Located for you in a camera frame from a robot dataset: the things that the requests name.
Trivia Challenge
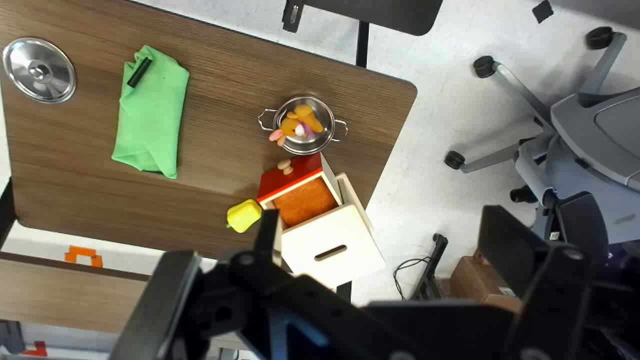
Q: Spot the yellow toy block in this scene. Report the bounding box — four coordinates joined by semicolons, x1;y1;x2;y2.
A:
227;199;263;234

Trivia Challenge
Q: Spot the light wooden box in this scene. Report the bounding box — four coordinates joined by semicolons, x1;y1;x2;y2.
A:
276;175;384;288

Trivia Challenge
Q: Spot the black chair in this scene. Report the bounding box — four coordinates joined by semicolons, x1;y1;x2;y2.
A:
283;0;445;69

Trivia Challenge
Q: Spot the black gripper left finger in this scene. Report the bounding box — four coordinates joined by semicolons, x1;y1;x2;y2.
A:
229;210;280;295

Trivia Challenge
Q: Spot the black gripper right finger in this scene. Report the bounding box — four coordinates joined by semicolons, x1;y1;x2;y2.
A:
517;247;593;360

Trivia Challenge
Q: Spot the grey office chair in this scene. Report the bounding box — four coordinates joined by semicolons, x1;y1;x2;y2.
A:
445;26;640;244

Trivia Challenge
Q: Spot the orange toy carrot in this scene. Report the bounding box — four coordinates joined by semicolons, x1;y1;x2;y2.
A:
280;104;325;141

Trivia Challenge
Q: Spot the small steel pot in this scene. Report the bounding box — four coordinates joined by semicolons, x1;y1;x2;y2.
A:
257;94;350;157

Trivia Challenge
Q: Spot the red-fronted wooden drawer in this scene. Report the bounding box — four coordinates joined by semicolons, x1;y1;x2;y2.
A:
257;155;343;229

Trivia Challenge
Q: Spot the black marker pen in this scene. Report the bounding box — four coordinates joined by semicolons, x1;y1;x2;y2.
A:
127;58;153;89

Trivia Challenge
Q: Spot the cardboard box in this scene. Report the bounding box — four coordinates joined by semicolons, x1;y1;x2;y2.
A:
451;256;525;315

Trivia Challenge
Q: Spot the green folded cloth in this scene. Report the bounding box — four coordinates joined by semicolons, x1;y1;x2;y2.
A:
113;45;190;181

